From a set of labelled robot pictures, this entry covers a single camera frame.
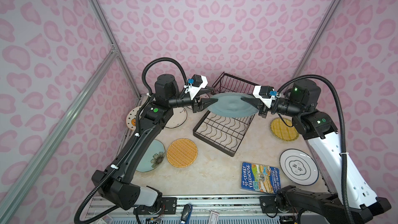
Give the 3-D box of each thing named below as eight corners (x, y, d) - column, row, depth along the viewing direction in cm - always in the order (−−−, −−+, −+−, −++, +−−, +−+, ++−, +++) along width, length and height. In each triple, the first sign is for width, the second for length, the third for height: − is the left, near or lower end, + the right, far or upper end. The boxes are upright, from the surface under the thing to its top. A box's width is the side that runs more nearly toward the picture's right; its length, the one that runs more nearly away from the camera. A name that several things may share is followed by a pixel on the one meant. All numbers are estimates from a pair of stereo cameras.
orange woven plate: (165, 167, 87) (164, 166, 86) (170, 139, 98) (169, 138, 97) (196, 167, 87) (196, 166, 85) (197, 139, 98) (197, 138, 96)
